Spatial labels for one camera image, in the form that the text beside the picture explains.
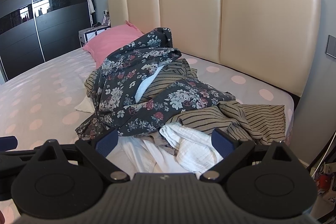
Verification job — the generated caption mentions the dark floral garment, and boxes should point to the dark floral garment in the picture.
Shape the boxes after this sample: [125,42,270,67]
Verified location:
[75,27,237,139]

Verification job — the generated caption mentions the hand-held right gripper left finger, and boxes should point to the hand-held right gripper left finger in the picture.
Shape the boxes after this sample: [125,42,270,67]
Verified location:
[37,128,129,183]

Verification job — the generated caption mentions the black sliding wardrobe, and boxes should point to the black sliding wardrobe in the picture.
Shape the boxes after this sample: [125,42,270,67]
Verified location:
[0,0,92,83]

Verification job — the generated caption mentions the cream frilled cloth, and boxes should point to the cream frilled cloth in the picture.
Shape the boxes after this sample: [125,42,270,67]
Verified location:
[74,97,95,113]

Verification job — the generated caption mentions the white textured garment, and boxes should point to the white textured garment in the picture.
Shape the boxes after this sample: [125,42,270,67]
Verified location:
[160,123,224,172]

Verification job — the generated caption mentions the pink pillow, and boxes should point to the pink pillow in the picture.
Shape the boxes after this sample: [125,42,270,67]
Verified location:
[83,21,145,68]

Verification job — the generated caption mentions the beige padded headboard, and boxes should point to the beige padded headboard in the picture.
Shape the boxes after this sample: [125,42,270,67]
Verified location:
[108,0,322,98]

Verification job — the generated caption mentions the red object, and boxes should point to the red object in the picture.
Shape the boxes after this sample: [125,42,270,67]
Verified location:
[315,173,330,190]

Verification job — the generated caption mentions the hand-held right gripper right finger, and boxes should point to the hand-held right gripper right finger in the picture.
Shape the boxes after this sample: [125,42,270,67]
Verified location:
[200,128,296,182]

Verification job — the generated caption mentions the white nightstand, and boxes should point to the white nightstand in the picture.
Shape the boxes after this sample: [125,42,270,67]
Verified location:
[78,25,112,48]

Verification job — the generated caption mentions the tan striped garment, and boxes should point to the tan striped garment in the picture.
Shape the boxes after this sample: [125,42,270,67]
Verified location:
[84,57,286,147]

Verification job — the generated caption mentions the bed with pink-dotted sheet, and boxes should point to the bed with pink-dotted sheet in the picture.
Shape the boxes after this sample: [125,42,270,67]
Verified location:
[0,48,296,224]

